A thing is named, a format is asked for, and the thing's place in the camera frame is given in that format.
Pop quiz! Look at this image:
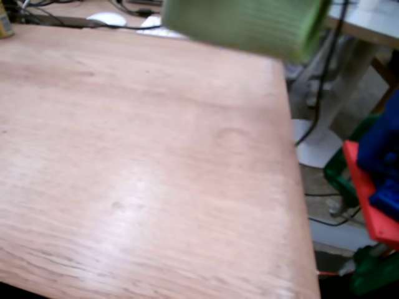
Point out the white computer mouse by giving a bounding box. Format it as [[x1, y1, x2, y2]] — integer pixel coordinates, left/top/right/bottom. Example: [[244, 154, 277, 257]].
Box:
[[86, 12, 127, 27]]

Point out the green robot base clamp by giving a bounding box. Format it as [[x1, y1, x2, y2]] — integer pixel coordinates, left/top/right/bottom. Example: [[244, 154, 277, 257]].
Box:
[[323, 113, 399, 296]]

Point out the white keyboard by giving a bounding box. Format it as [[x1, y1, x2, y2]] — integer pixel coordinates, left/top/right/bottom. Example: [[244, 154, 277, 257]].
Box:
[[136, 15, 191, 40]]

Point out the black floor cable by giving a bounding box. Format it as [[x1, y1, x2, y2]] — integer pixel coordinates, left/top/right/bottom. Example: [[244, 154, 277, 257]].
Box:
[[304, 191, 363, 227]]

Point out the green waffle cleaning cloth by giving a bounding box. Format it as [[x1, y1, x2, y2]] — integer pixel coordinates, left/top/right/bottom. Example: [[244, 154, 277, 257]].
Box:
[[161, 0, 332, 62]]

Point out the white side table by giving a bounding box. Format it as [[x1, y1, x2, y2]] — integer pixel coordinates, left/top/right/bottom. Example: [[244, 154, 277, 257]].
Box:
[[324, 0, 399, 51]]

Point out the yellow can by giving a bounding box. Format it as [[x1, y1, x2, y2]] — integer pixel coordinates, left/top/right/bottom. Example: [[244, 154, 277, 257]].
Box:
[[0, 0, 15, 40]]

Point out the black hanging cable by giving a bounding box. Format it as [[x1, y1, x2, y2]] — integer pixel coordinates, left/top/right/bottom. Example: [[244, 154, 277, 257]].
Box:
[[295, 18, 345, 146]]

